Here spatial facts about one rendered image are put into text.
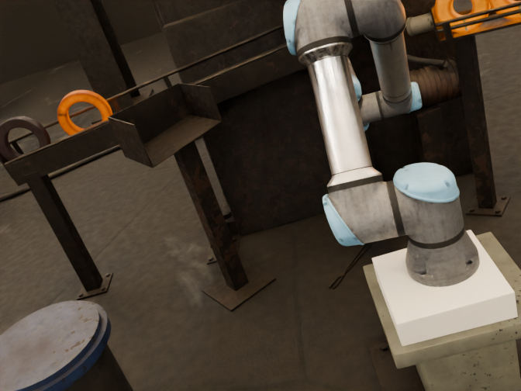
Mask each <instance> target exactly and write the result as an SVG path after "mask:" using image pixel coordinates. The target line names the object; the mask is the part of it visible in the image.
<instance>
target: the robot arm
mask: <svg viewBox="0 0 521 391"><path fill-rule="evenodd" d="M283 19H284V28H285V38H286V40H287V45H288V50H289V52H290V54H292V55H295V56H296V55H298V61H299V62H300V63H302V64H304V65H305V66H306V67H307V68H308V70H309V77H310V81H311V84H312V90H313V94H314V98H315V101H316V108H317V112H318V115H319V121H320V125H321V129H322V132H323V139H324V143H325V146H326V152H327V156H328V160H329V163H330V170H331V173H332V178H331V180H330V182H329V183H328V185H327V189H328V193H329V194H326V195H325V196H323V206H324V210H325V213H326V217H327V219H328V222H329V224H330V227H331V230H332V232H333V234H334V236H335V238H336V239H337V241H338V242H339V243H340V244H342V245H343V246H353V245H358V244H360V245H364V244H366V243H371V242H375V241H378V240H385V239H389V238H393V237H401V236H405V235H408V239H409V241H408V246H407V252H406V256H405V264H406V267H407V271H408V273H409V276H410V277H411V278H412V279H413V280H414V281H416V282H418V283H420V284H422V285H427V286H432V287H444V286H450V285H456V284H458V283H461V282H463V281H465V280H467V279H469V278H470V277H471V276H472V275H473V274H474V273H475V272H476V271H477V270H478V267H479V264H480V259H479V255H478V249H477V248H476V246H475V244H474V242H473V241H472V239H471V238H470V237H469V235H468V233H467V231H466V230H465V227H464V219H463V215H462V210H461V202H460V198H459V195H460V192H459V188H458V187H457V183H456V180H455V177H454V174H453V173H452V172H451V171H450V170H449V169H448V168H446V167H444V166H442V165H438V164H434V163H415V164H409V165H406V166H405V167H403V168H400V169H399V170H397V172H396V173H395V175H394V178H393V180H391V181H388V182H384V181H383V178H382V174H381V173H380V172H379V171H377V170H375V169H374V168H373V167H372V163H371V157H370V154H369V150H368V146H367V140H366V136H365V133H364V131H366V130H367V128H368V127H369V123H371V122H374V121H378V120H381V119H385V118H388V117H392V116H397V115H401V114H404V113H410V112H412V111H416V110H418V109H421V107H422V99H421V95H420V91H419V86H418V84H417V83H416V82H411V81H410V76H409V66H408V61H407V55H406V50H405V40H404V35H403V31H404V29H405V26H406V17H405V10H404V7H403V4H402V3H401V1H400V0H287V2H286V3H285V6H284V11H283ZM360 35H364V36H365V37H366V38H367V39H368V40H369V41H370V45H371V50H372V54H373V58H374V63H375V67H376V71H377V74H378V80H379V83H380V87H381V91H378V92H373V93H370V94H366V95H362V94H361V84H360V82H359V81H358V79H357V77H356V75H355V73H354V69H353V67H352V65H351V63H350V60H349V58H348V54H349V52H350V51H351V49H352V43H351V38H354V37H357V36H360Z"/></svg>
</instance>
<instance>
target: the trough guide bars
mask: <svg viewBox="0 0 521 391"><path fill-rule="evenodd" d="M514 1H520V0H514ZM517 6H521V1H520V2H514V3H511V4H508V5H503V6H499V7H496V8H493V9H487V10H484V11H481V12H476V13H472V14H469V13H471V11H472V9H468V10H464V11H462V12H457V13H458V14H460V15H465V16H460V17H457V18H454V19H448V20H445V21H442V22H436V27H438V26H443V28H441V29H438V30H437V32H438V33H442V32H444V34H445V37H446V41H447V42H450V41H453V40H454V36H453V33H452V29H458V28H461V27H465V26H471V25H474V24H478V23H481V22H487V21H490V20H493V19H499V18H502V17H506V16H512V15H515V14H519V13H521V9H516V10H512V11H509V12H504V13H500V14H497V15H493V14H496V12H498V11H502V10H505V9H510V8H514V7H517ZM466 14H469V15H466ZM486 14H488V15H489V16H488V17H485V18H481V19H476V20H472V21H469V22H463V23H460V24H457V25H453V26H451V25H450V23H453V22H459V21H462V20H465V19H470V18H474V17H477V16H483V15H486ZM490 15H493V16H490Z"/></svg>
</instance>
